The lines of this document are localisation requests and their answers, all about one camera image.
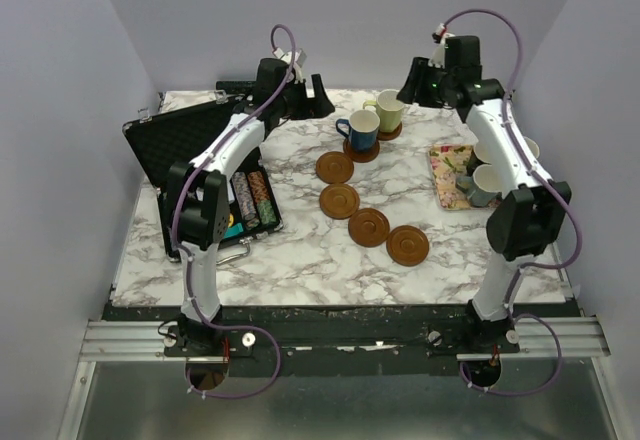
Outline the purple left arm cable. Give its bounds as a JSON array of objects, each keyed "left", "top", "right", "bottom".
[{"left": 169, "top": 24, "right": 284, "bottom": 401}]

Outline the teal rectangular block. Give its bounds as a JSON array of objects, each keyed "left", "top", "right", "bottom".
[{"left": 223, "top": 223, "right": 244, "bottom": 240}]

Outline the grey blue mug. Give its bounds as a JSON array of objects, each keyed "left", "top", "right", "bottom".
[{"left": 455, "top": 164, "right": 502, "bottom": 208}]

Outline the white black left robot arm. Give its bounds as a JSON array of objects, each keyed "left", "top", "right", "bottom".
[{"left": 165, "top": 55, "right": 335, "bottom": 355}]

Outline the black poker chip case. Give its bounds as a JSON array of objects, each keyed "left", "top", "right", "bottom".
[{"left": 123, "top": 95, "right": 282, "bottom": 262}]

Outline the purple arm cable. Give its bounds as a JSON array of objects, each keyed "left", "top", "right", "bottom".
[
  {"left": 169, "top": 24, "right": 284, "bottom": 401},
  {"left": 432, "top": 8, "right": 583, "bottom": 395}
]

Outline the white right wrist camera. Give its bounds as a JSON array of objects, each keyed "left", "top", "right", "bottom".
[{"left": 430, "top": 30, "right": 452, "bottom": 69}]

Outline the black microphone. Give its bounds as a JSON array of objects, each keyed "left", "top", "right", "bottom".
[{"left": 215, "top": 80, "right": 255, "bottom": 96}]

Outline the dark blue mug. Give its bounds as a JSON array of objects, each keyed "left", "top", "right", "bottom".
[{"left": 335, "top": 109, "right": 380, "bottom": 153}]

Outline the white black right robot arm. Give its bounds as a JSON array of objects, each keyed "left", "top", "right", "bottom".
[{"left": 397, "top": 33, "right": 572, "bottom": 352}]

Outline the teal mug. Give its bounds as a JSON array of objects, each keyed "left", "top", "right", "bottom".
[{"left": 466, "top": 142, "right": 491, "bottom": 175}]

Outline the light green mug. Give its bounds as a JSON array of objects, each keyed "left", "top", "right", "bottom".
[{"left": 363, "top": 89, "right": 406, "bottom": 133}]

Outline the brown wooden coaster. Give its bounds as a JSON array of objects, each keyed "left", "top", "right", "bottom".
[
  {"left": 386, "top": 225, "right": 430, "bottom": 267},
  {"left": 348, "top": 208, "right": 390, "bottom": 248},
  {"left": 377, "top": 123, "right": 403, "bottom": 141},
  {"left": 319, "top": 183, "right": 360, "bottom": 220},
  {"left": 343, "top": 139, "right": 380, "bottom": 163},
  {"left": 315, "top": 151, "right": 354, "bottom": 184}
]

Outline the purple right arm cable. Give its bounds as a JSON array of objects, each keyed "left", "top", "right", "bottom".
[{"left": 432, "top": 8, "right": 583, "bottom": 395}]

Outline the pink mug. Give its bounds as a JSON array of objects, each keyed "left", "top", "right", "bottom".
[{"left": 525, "top": 137, "right": 540, "bottom": 159}]

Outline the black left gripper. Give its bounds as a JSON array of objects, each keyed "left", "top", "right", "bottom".
[{"left": 274, "top": 73, "right": 334, "bottom": 121}]

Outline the floral serving tray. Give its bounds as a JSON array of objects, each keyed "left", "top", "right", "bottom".
[{"left": 428, "top": 144, "right": 475, "bottom": 211}]

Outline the aluminium mounting rail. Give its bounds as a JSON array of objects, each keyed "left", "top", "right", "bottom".
[{"left": 80, "top": 317, "right": 611, "bottom": 363}]

